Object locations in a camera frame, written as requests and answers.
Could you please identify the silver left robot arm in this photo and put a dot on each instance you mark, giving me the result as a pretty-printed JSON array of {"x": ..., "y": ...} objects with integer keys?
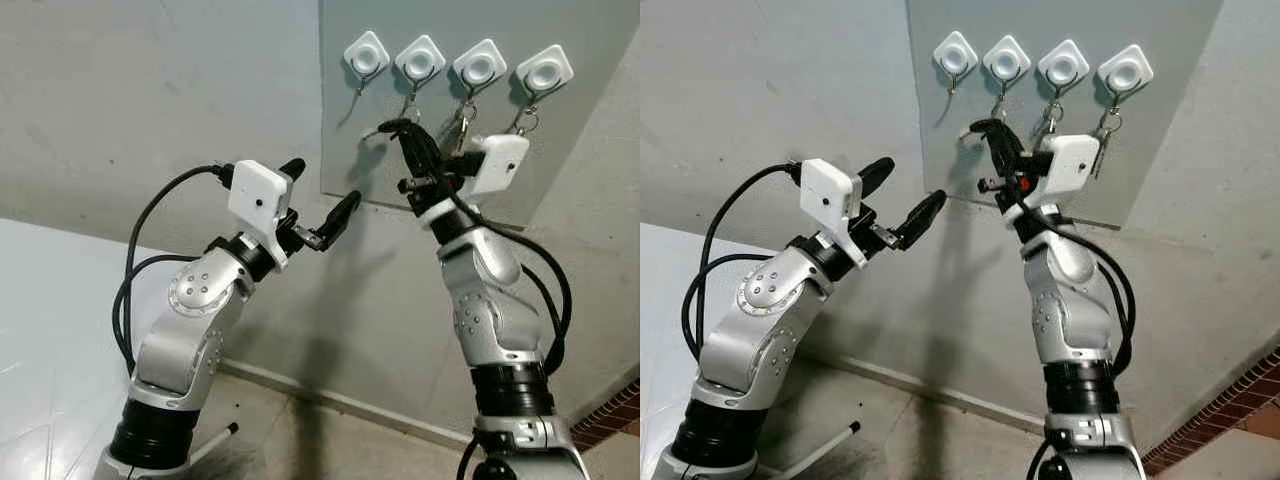
[
  {"x": 185, "y": 330},
  {"x": 755, "y": 330}
]

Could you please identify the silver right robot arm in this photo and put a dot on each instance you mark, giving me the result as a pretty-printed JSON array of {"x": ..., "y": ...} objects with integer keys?
[
  {"x": 1070, "y": 300},
  {"x": 490, "y": 300}
]

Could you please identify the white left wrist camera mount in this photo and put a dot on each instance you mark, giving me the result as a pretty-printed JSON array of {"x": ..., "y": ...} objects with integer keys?
[
  {"x": 828, "y": 200},
  {"x": 258, "y": 195}
]

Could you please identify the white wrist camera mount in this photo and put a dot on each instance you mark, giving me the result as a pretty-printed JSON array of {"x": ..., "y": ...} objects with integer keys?
[
  {"x": 1070, "y": 165},
  {"x": 503, "y": 162},
  {"x": 828, "y": 200},
  {"x": 258, "y": 195}
]

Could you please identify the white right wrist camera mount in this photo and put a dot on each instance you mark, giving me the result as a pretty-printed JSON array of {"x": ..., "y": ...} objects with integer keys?
[
  {"x": 1070, "y": 165},
  {"x": 503, "y": 162}
]

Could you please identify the white square wall hook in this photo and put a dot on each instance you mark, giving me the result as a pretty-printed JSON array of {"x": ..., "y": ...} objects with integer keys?
[
  {"x": 1063, "y": 66},
  {"x": 1007, "y": 60},
  {"x": 955, "y": 55},
  {"x": 420, "y": 60},
  {"x": 1125, "y": 72},
  {"x": 480, "y": 66},
  {"x": 367, "y": 55},
  {"x": 546, "y": 72}
]

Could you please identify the grey wall board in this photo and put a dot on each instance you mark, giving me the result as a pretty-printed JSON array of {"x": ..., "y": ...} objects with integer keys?
[
  {"x": 590, "y": 150},
  {"x": 1170, "y": 150}
]

